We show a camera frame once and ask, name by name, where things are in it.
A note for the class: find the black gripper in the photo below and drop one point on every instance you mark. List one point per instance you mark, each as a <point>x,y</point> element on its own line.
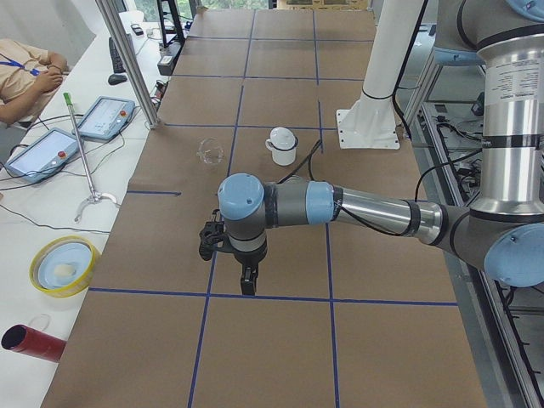
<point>250,259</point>

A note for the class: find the clear plastic funnel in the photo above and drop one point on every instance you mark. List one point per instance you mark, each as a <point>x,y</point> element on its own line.
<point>210,151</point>

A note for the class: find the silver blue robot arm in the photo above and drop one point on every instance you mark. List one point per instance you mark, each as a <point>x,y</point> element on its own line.
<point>250,207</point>

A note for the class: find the white enamel cup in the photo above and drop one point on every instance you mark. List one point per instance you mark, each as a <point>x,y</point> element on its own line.
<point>282,157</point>

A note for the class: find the metal reacher grabber stick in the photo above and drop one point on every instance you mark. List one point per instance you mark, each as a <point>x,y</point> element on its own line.
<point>95,196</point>

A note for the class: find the yellow rimmed blue bowl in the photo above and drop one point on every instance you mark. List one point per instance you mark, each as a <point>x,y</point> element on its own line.
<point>64,267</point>

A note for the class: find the far teach pendant tablet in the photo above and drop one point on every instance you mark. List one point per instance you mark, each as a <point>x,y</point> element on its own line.
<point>106,118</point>

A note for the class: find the teach pendant tablet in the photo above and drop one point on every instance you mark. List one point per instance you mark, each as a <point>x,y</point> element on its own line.
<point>106,118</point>
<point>43,158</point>

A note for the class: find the grey power box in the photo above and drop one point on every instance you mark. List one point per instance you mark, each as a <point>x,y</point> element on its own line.
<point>169,58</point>

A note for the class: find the red cardboard tube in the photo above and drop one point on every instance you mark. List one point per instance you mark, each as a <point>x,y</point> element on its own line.
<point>26,340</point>

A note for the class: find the black computer mouse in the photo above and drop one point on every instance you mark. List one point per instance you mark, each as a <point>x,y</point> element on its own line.
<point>115,79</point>

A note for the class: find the near teach pendant tablet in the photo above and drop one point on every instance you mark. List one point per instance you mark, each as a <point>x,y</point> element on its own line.
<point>43,158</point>

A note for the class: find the black keyboard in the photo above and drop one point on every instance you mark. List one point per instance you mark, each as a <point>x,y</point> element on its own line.
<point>116,60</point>

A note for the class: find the person in beige shirt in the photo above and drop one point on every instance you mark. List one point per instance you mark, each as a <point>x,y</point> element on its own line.
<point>30,77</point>

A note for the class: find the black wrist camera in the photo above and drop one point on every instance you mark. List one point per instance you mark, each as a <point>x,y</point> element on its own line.
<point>213,238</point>

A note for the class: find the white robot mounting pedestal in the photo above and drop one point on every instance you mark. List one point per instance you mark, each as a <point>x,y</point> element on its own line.
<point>370,122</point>

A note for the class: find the aluminium side rack frame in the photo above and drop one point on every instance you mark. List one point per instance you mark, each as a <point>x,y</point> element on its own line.
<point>501,233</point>

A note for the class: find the aluminium frame post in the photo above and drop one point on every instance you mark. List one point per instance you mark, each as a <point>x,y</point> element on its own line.
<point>117,32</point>

